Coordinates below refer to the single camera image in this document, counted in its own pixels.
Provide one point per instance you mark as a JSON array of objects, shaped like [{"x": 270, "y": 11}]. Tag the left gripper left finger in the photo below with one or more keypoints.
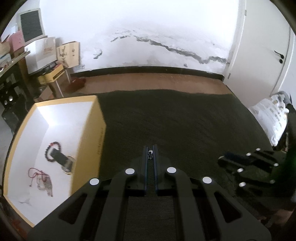
[{"x": 96, "y": 210}]

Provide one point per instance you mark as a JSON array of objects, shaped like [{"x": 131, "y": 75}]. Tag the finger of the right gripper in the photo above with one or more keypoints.
[
  {"x": 262, "y": 157},
  {"x": 236, "y": 164}
]

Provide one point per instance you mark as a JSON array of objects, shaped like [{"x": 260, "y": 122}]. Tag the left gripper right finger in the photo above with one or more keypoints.
[{"x": 203, "y": 210}]

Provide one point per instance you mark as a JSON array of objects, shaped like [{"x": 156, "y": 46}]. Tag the black strap wristwatch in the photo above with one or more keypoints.
[{"x": 66, "y": 162}]

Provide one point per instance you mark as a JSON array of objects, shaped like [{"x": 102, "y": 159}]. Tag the white patterned pillow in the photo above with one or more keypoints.
[{"x": 272, "y": 115}]

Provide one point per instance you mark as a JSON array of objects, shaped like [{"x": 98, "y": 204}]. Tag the dark green table mat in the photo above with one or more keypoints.
[{"x": 192, "y": 130}]

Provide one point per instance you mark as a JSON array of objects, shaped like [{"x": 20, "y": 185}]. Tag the yellow rimmed white box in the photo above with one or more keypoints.
[{"x": 33, "y": 185}]

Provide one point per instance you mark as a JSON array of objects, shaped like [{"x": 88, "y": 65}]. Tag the white door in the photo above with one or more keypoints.
[{"x": 264, "y": 53}]

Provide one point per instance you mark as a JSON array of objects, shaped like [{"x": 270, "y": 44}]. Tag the yellow cardboard box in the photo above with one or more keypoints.
[{"x": 51, "y": 76}]

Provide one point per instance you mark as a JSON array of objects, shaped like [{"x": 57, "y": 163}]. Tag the black speaker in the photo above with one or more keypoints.
[{"x": 8, "y": 97}]

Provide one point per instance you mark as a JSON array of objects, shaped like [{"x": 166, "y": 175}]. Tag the black shelf desk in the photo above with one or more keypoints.
[{"x": 11, "y": 76}]

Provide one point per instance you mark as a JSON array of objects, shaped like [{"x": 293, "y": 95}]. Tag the brown paper bag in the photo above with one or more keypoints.
[{"x": 68, "y": 54}]

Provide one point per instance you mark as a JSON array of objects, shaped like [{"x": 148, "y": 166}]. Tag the pink box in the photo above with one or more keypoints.
[{"x": 16, "y": 41}]

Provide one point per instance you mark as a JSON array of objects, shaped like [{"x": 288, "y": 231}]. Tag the white framed monitor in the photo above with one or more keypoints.
[{"x": 30, "y": 23}]

